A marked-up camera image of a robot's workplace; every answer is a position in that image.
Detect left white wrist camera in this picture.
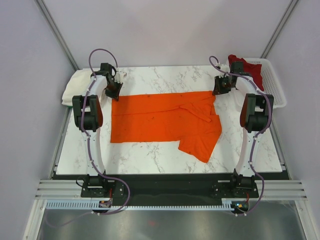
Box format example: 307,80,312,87
114,71,127,83

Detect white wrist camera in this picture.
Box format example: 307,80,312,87
217,64,230,74
114,71,127,83

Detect aluminium rail frame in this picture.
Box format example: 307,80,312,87
35,180,307,200

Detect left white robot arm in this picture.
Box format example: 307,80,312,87
72,63,123,197

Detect red t shirt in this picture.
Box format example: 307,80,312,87
228,54,264,91

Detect folded white t shirt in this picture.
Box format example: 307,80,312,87
61,68,92,107

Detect white slotted cable duct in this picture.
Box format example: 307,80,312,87
45,199,243,211

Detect orange t shirt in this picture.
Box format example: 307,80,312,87
110,91,222,163

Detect white plastic basket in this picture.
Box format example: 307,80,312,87
245,58,287,109

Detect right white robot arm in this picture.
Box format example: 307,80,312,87
209,56,274,197

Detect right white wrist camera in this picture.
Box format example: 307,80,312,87
217,64,230,74

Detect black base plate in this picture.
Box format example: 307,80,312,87
80,173,259,207

